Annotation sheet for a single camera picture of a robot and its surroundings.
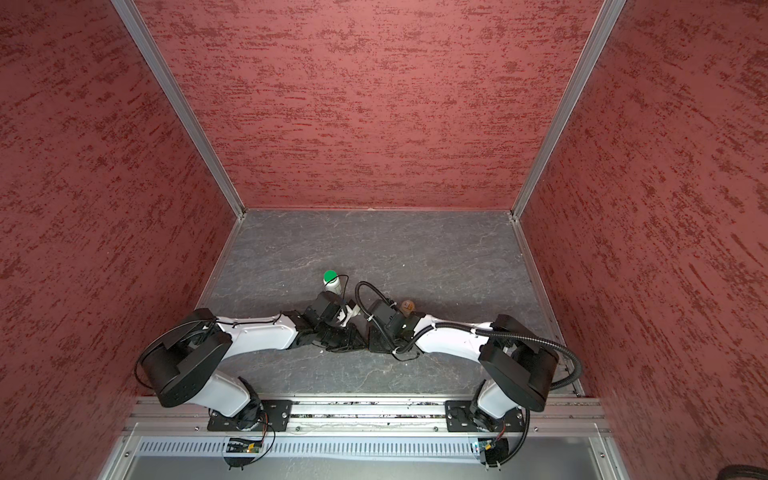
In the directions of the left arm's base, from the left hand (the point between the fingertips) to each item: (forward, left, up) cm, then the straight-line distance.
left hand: (365, 352), depth 84 cm
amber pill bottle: (+11, -12, +7) cm, 18 cm away
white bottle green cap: (+19, +12, +7) cm, 23 cm away
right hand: (0, -2, 0) cm, 2 cm away
